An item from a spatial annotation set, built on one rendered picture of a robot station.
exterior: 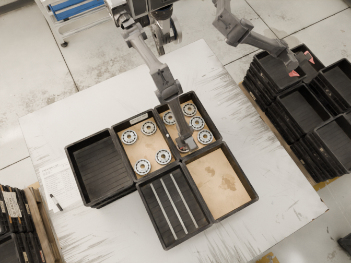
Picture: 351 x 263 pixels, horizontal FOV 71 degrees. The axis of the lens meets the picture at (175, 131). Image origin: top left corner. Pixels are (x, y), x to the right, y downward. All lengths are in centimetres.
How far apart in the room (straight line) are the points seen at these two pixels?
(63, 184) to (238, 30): 141
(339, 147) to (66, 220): 208
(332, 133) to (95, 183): 187
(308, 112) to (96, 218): 194
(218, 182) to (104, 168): 72
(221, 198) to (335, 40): 270
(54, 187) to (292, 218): 156
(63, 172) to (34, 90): 151
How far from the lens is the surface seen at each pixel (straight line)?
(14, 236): 219
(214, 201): 155
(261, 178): 178
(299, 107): 248
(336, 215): 277
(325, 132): 235
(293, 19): 372
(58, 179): 185
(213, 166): 159
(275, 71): 246
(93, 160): 166
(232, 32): 109
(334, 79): 265
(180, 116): 114
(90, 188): 163
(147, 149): 161
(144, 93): 193
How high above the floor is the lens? 235
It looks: 68 degrees down
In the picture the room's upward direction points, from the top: straight up
